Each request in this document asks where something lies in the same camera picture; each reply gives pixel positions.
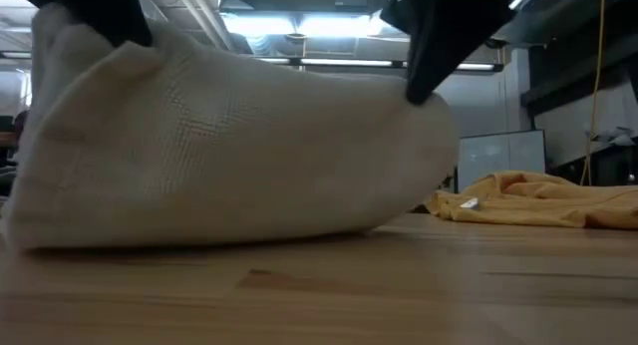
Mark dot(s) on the ceiling light strip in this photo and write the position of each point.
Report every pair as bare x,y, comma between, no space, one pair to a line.
344,62

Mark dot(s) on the white waffle towel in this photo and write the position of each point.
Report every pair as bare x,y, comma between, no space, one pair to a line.
224,160

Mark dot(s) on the orange towel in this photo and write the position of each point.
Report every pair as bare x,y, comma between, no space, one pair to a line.
548,205

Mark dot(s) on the dark grey side table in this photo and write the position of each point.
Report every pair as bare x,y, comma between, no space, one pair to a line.
613,160

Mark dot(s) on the white board panel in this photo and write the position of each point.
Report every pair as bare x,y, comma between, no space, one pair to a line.
498,155

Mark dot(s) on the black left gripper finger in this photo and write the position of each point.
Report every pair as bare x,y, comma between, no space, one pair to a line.
99,11

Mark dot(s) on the dark maroon bag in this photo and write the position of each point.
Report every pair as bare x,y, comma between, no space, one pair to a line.
21,123

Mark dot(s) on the silver ceiling duct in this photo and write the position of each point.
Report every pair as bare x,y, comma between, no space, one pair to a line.
164,11

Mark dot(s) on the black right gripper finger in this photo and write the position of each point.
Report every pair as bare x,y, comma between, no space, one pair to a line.
448,36

